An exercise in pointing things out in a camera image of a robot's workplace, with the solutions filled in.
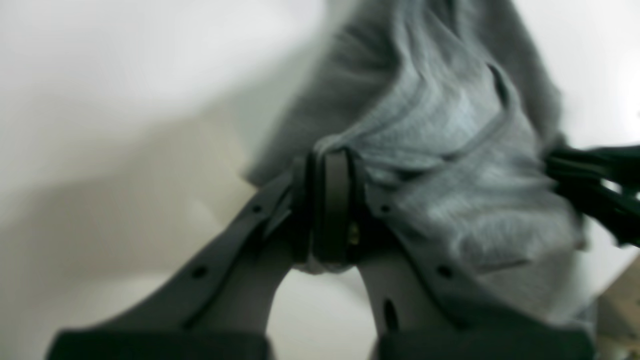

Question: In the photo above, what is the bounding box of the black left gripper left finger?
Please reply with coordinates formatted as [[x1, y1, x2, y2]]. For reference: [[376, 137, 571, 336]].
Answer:
[[46, 155, 316, 360]]

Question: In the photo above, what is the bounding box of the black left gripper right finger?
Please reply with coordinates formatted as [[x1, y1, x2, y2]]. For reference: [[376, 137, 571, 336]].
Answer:
[[320, 150, 595, 360]]

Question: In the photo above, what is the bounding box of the grey T-shirt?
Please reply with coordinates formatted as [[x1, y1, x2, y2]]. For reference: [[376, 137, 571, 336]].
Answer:
[[247, 0, 595, 325]]

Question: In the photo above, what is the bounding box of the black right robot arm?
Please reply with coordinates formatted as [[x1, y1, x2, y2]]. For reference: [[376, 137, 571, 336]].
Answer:
[[544, 145, 640, 248]]

